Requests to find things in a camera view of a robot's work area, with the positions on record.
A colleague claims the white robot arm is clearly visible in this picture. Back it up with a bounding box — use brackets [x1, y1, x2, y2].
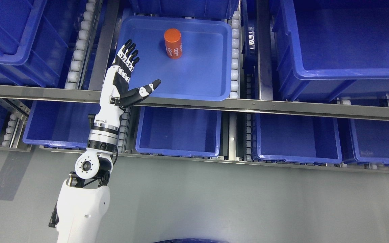
[51, 126, 119, 243]

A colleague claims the large blue bin upper right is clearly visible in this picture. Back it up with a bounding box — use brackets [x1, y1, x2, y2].
[269, 0, 389, 102]

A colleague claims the blue robot base edge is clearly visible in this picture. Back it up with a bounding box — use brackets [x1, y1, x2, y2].
[155, 238, 228, 243]

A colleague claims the white roller track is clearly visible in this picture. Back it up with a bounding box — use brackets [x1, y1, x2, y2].
[64, 0, 97, 89]
[229, 10, 240, 99]

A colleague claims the metal shelf front rail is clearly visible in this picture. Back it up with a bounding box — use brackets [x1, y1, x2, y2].
[0, 85, 389, 121]

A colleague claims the shallow blue tray bin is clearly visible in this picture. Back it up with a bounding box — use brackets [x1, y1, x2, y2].
[118, 16, 232, 101]

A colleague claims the orange cylindrical capacitor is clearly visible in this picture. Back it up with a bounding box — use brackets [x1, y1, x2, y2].
[164, 29, 182, 59]

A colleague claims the large blue bin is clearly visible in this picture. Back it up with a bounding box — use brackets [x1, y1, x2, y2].
[0, 0, 78, 87]
[269, 0, 389, 102]

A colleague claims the blue bin lower far left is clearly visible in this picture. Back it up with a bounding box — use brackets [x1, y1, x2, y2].
[23, 101, 100, 149]

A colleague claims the blue bin lower centre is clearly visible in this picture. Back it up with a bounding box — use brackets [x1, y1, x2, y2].
[135, 106, 222, 157]

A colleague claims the blue bin top centre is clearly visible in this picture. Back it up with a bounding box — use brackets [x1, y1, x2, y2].
[129, 0, 240, 19]

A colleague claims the blue bin lower far right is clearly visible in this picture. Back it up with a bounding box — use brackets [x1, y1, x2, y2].
[347, 119, 389, 166]

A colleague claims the white roller track right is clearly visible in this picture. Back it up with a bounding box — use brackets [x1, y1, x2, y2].
[229, 10, 240, 99]

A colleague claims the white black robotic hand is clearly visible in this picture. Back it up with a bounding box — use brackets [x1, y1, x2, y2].
[91, 39, 161, 133]

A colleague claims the white roller track left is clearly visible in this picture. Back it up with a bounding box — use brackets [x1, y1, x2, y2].
[64, 0, 97, 89]

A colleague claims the large blue bin upper left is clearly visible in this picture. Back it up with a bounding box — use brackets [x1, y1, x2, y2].
[0, 0, 78, 87]

